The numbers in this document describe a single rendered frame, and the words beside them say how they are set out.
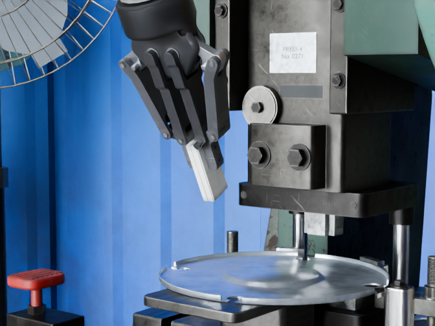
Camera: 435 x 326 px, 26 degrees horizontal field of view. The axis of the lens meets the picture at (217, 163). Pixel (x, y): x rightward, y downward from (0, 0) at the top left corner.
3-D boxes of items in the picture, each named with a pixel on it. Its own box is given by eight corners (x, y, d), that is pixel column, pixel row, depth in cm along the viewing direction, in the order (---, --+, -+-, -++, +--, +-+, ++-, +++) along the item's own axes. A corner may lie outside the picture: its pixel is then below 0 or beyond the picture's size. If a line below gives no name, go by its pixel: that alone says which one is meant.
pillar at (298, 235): (301, 281, 138) (302, 187, 137) (289, 279, 139) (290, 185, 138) (309, 279, 140) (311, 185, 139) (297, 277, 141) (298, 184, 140)
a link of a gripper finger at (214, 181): (205, 131, 101) (211, 132, 100) (223, 186, 104) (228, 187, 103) (190, 145, 99) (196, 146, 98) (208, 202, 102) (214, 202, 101)
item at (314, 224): (331, 237, 125) (331, 209, 125) (300, 233, 128) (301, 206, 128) (343, 233, 128) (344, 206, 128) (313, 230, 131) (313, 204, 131)
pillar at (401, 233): (403, 297, 128) (405, 195, 127) (389, 295, 129) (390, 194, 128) (411, 295, 130) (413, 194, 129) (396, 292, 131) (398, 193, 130)
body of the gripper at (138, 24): (94, 8, 92) (124, 92, 96) (162, 3, 87) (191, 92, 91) (138, -23, 97) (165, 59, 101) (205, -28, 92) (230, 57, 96)
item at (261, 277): (409, 266, 127) (409, 260, 127) (356, 315, 101) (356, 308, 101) (211, 250, 138) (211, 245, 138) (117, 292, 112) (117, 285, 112)
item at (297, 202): (363, 238, 117) (364, 194, 116) (234, 223, 129) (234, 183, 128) (421, 222, 129) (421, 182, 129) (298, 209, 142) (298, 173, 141)
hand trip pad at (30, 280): (32, 335, 128) (31, 280, 127) (3, 328, 131) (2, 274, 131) (70, 325, 133) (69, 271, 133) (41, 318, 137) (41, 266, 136)
